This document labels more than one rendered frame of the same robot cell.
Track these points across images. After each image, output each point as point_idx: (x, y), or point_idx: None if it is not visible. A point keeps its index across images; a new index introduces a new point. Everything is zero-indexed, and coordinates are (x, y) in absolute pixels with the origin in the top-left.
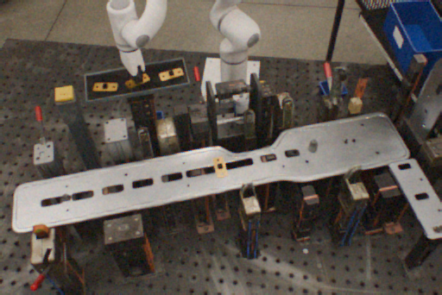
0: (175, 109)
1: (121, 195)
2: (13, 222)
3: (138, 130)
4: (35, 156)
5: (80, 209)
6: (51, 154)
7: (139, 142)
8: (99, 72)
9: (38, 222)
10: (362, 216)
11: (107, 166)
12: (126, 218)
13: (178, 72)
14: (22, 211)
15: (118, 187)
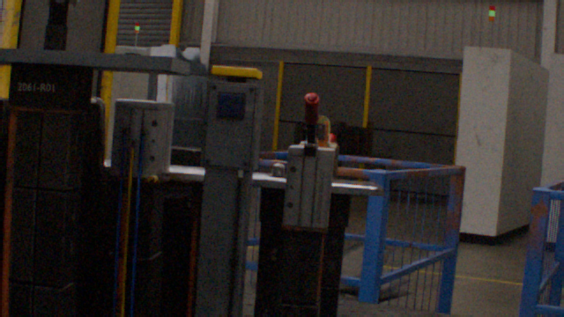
0: (5, 99)
1: (176, 166)
2: (379, 185)
3: (101, 103)
4: (330, 148)
5: (255, 173)
6: (295, 145)
7: (76, 288)
8: (129, 56)
9: (333, 179)
10: None
11: (183, 171)
12: (181, 148)
13: None
14: (364, 183)
15: (174, 197)
